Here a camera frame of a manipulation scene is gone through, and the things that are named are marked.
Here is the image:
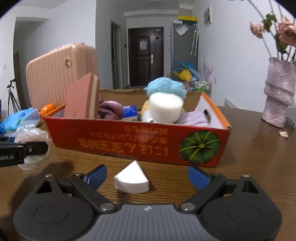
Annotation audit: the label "red cardboard pumpkin box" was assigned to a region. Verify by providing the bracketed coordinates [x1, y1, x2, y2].
[45, 92, 231, 167]

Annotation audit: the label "purple satin scrunchie cloth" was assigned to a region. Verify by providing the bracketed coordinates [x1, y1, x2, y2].
[98, 100, 124, 120]

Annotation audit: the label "dried pink roses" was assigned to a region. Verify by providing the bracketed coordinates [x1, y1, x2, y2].
[248, 1, 295, 65]

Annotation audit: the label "blue wet wipes pack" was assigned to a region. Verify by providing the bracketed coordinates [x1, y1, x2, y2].
[1, 108, 41, 135]

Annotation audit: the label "dark entrance door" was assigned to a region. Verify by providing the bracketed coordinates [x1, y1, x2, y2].
[128, 27, 164, 87]

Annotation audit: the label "fallen flower petal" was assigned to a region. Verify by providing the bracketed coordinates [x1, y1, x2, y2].
[278, 131, 288, 138]

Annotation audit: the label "pink layered sponge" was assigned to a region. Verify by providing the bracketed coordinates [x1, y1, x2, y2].
[64, 73, 100, 120]

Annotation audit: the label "black camera tripod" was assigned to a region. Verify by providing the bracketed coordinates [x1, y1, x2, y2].
[7, 79, 21, 115]

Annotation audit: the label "pink ribbed suitcase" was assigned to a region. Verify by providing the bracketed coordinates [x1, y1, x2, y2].
[26, 43, 98, 110]

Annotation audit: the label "purple feather decoration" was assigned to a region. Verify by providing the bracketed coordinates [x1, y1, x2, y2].
[202, 58, 213, 80]

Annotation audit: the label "purple textured vase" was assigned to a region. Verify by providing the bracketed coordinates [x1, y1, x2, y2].
[262, 57, 295, 128]

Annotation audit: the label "yellow box on refrigerator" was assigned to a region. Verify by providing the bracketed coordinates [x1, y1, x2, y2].
[178, 15, 197, 22]

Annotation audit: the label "white cylinder sponge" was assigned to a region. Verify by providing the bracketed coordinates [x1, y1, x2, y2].
[149, 92, 184, 123]

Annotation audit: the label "white and yellow plush toy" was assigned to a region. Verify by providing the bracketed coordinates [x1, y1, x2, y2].
[140, 100, 159, 123]

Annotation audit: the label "blue plush toy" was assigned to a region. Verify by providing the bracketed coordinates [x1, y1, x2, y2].
[144, 77, 187, 99]

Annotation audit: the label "orange fruit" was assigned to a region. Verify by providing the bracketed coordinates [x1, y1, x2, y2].
[40, 103, 57, 118]

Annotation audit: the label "wire storage cart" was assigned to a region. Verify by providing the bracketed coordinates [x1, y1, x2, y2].
[189, 77, 212, 97]

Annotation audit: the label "blue and yellow toy pile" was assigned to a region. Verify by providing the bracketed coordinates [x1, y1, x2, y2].
[172, 61, 200, 82]

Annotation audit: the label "lavender fluffy cloth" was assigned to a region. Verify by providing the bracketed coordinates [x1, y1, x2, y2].
[176, 111, 209, 126]

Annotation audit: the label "white wedge sponge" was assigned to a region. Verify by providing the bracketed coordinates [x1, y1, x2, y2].
[113, 160, 149, 194]

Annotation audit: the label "clear plastic bubble bag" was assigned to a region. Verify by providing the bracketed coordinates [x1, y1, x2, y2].
[14, 128, 53, 170]

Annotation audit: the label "grey refrigerator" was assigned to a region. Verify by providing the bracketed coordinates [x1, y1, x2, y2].
[171, 22, 198, 81]

